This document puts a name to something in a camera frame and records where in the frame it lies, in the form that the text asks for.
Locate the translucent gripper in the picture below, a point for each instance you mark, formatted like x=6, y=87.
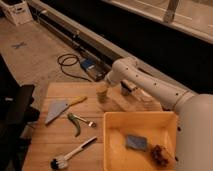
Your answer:
x=102, y=88

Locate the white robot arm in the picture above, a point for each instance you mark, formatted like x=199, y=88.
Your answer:
x=195, y=141

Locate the green plastic cup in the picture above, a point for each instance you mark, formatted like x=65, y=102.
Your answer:
x=101, y=96

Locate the blue electronic box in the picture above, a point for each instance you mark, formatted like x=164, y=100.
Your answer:
x=92, y=69

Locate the small beige device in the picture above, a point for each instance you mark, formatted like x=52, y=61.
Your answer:
x=127, y=88

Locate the blue sponge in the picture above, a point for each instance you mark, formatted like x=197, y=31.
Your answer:
x=136, y=142

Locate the yellow plastic bin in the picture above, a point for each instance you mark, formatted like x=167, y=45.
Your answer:
x=158, y=127

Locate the white dish brush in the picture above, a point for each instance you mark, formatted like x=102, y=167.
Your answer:
x=61, y=162

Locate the black chair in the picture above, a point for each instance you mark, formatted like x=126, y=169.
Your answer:
x=15, y=112

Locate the brown scrubber ball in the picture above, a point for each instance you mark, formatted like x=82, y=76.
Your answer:
x=161, y=157

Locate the white storage box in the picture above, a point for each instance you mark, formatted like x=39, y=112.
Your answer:
x=17, y=13

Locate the green handled peeler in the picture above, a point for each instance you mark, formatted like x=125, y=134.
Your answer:
x=76, y=119

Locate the yellow handled scraper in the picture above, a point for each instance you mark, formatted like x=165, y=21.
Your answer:
x=57, y=107

